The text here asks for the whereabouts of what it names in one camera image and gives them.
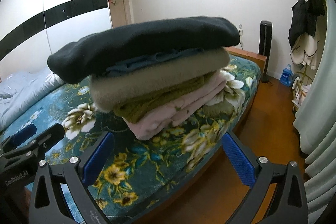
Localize wooden bed footboard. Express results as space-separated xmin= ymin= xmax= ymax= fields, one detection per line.
xmin=224 ymin=47 xmax=267 ymax=86

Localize black tower fan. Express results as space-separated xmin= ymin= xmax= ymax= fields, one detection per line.
xmin=258 ymin=20 xmax=273 ymax=83

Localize pale green curtain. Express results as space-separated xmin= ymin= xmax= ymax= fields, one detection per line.
xmin=293 ymin=0 xmax=335 ymax=223

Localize white black sliding wardrobe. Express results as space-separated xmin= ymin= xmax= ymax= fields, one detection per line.
xmin=1 ymin=0 xmax=112 ymax=79

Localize wooden door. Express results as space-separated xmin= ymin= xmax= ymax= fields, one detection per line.
xmin=108 ymin=0 xmax=131 ymax=28

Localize light blue floral quilt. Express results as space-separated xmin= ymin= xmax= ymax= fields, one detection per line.
xmin=1 ymin=67 xmax=64 ymax=131

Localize pink folded garment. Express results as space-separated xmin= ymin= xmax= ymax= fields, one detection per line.
xmin=126 ymin=70 xmax=228 ymax=140

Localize olive knitted folded garment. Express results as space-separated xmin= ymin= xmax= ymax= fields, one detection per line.
xmin=112 ymin=71 xmax=217 ymax=123

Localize blue detergent bottle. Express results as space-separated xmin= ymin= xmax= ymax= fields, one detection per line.
xmin=280 ymin=64 xmax=293 ymax=87

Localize hanging clothes on rack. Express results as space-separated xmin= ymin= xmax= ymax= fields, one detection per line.
xmin=288 ymin=0 xmax=326 ymax=70

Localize teal floral bed blanket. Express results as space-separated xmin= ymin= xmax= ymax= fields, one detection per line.
xmin=1 ymin=56 xmax=261 ymax=223

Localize beige folded sweater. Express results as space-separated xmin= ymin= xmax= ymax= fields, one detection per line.
xmin=89 ymin=47 xmax=230 ymax=113

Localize black grey fleece hoodie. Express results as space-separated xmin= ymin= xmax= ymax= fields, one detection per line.
xmin=47 ymin=16 xmax=240 ymax=84

